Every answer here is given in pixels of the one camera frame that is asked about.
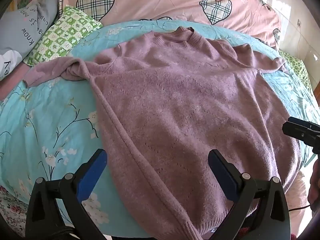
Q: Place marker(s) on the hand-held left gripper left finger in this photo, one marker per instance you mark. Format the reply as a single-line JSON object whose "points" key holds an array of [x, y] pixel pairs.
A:
{"points": [[93, 171]]}

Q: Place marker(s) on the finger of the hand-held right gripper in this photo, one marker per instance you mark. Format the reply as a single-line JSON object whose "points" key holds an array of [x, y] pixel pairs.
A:
{"points": [[301, 131]]}

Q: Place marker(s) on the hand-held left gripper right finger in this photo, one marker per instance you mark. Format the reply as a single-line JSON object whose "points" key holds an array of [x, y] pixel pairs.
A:
{"points": [[222, 173]]}

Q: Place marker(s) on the mauve knitted sweater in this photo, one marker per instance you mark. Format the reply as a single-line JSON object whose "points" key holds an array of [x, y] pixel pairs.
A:
{"points": [[175, 120]]}

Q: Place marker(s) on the person's right hand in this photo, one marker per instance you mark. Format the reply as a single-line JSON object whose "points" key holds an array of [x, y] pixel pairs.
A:
{"points": [[314, 185]]}

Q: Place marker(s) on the green checkered pillow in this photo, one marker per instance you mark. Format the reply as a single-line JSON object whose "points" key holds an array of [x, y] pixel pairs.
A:
{"points": [[62, 36], [297, 68]]}

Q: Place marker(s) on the turquoise floral blanket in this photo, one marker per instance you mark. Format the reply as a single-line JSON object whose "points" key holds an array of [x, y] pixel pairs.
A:
{"points": [[50, 125]]}

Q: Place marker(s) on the white rose print bedsheet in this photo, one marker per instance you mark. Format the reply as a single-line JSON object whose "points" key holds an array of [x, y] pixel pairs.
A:
{"points": [[11, 205]]}

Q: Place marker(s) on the grey printed pillow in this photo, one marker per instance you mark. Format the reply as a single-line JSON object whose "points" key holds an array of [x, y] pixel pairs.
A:
{"points": [[22, 27]]}

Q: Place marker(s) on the pink quilt with plaid hearts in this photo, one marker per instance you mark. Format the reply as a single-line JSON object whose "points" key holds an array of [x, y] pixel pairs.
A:
{"points": [[162, 0]]}

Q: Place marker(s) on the white wall socket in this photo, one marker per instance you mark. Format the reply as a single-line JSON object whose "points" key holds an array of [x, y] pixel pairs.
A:
{"points": [[298, 23]]}

